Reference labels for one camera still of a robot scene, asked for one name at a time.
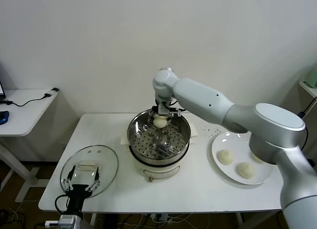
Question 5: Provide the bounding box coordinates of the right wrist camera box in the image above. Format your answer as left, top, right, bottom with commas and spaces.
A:
158, 102, 171, 116

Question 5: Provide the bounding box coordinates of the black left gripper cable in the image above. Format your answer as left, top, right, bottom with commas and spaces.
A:
54, 194, 70, 215

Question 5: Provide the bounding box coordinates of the laptop screen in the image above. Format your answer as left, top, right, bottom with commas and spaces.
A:
0, 62, 7, 104

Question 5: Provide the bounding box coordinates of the white electric pot base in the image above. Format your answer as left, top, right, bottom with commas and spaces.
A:
120, 137, 199, 183

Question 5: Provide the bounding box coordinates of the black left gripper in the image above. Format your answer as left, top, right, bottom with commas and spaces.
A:
61, 165, 101, 215

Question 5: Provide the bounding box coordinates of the perforated steel steamer basket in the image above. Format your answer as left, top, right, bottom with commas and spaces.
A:
120, 109, 199, 165

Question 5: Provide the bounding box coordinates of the black cable with adapter plug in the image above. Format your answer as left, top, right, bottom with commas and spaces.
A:
2, 88, 60, 108

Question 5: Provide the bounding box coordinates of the white round plate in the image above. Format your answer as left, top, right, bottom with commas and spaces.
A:
211, 131, 273, 185

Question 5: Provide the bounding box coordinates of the white side table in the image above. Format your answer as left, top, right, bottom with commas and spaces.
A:
0, 89, 60, 203

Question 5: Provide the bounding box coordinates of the white power strip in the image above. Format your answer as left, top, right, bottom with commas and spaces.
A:
151, 213, 174, 225

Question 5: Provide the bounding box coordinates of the white shelf table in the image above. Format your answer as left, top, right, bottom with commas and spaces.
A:
298, 79, 317, 100

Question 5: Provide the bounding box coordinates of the black power adapter cable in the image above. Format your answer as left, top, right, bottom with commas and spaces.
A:
298, 96, 317, 165

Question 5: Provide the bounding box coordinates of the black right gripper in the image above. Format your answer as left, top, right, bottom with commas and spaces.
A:
148, 97, 186, 123

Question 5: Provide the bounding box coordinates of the round glass pot lid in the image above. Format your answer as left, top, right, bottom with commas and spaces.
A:
60, 145, 119, 199

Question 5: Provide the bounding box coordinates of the pale green box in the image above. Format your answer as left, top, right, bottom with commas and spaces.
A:
304, 65, 317, 88

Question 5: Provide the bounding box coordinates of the white steamed baozi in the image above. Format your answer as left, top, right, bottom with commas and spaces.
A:
234, 162, 257, 179
217, 149, 235, 166
153, 115, 166, 129
250, 151, 267, 164

